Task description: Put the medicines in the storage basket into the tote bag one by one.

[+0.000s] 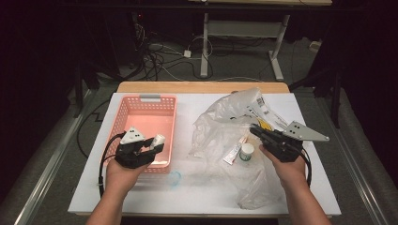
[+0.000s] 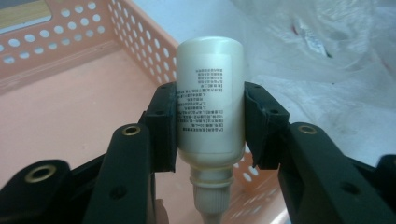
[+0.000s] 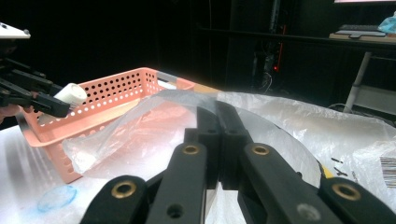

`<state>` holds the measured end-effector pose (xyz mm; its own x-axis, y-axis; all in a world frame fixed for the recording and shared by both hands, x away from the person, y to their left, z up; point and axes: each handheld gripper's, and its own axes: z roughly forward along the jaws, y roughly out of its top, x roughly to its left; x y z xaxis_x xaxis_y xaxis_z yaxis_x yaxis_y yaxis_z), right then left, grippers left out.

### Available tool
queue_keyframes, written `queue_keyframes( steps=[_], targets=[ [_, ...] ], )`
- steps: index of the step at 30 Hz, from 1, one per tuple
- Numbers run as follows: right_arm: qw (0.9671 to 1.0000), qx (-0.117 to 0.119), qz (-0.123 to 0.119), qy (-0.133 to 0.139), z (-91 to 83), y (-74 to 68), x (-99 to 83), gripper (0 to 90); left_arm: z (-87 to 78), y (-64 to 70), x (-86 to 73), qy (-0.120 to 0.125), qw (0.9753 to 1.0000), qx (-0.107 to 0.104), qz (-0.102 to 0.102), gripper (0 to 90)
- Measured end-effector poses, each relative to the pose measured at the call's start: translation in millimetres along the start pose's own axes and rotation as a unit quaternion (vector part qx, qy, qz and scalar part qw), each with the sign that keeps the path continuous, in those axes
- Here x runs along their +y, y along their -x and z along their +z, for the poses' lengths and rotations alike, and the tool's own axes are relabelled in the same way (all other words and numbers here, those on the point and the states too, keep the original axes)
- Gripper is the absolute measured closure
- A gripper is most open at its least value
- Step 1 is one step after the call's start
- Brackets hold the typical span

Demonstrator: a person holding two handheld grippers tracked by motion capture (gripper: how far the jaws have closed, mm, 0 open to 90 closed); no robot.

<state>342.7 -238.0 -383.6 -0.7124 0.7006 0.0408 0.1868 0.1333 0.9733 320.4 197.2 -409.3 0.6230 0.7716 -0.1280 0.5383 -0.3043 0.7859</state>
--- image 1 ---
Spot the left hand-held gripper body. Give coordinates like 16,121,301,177
114,126,158,170

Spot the black floor cable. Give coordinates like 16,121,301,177
76,98,111,158

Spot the person's right hand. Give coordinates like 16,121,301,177
258,143,308,190

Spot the dark equipment with red light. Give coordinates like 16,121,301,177
130,11,148,65

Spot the metal floor rail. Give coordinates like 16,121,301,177
313,90,390,225
13,88,97,225

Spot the person's left hand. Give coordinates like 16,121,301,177
105,156,150,196

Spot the small white bottle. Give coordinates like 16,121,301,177
149,134,166,150

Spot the small white-capped jar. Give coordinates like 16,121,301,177
238,142,255,162

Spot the wooden table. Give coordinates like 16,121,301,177
74,81,333,219

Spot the pale blue clear ring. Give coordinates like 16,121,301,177
168,170,182,188

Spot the bundle of black floor cables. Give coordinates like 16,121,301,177
134,18,217,83

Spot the red and white tube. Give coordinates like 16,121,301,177
222,135,250,166

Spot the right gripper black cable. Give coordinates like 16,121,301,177
299,147,314,188

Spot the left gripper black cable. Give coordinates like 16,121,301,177
98,132,126,199

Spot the beige floor box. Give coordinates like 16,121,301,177
309,40,323,53

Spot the white desk frame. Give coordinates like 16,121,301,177
187,0,333,83

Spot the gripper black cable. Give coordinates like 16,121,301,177
299,147,314,188
98,132,126,199

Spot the pink perforated plastic basket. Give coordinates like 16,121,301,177
99,94,178,174

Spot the clear smiley plastic bag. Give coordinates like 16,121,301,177
188,87,290,210

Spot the black metal stand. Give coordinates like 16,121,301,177
329,69,343,129
73,59,85,119

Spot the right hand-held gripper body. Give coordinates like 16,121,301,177
262,120,330,163

